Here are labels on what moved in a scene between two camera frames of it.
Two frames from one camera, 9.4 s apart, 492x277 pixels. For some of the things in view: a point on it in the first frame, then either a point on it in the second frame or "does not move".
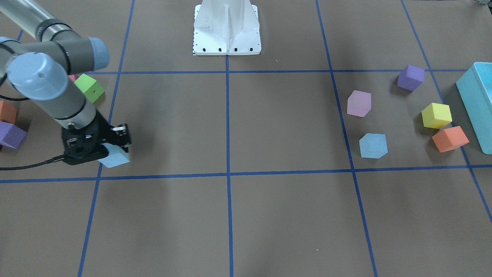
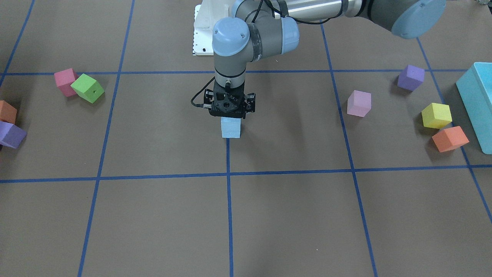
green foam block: x=90 y=87 does not move
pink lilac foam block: x=359 y=103 does not move
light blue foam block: x=373 y=146 to x=230 y=127
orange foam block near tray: x=7 y=112 does not move
